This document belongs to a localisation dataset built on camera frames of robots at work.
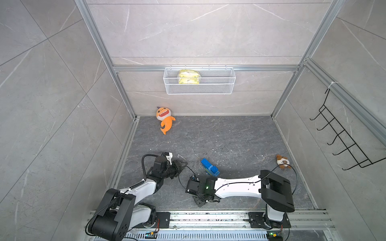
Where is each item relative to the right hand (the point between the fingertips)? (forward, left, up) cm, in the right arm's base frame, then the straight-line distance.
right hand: (200, 200), depth 80 cm
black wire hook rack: (+36, -65, +32) cm, 81 cm away
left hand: (+18, +7, +8) cm, 21 cm away
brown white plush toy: (+22, -52, +2) cm, 56 cm away
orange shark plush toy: (+58, +26, +8) cm, 64 cm away
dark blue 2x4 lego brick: (+14, -7, +8) cm, 17 cm away
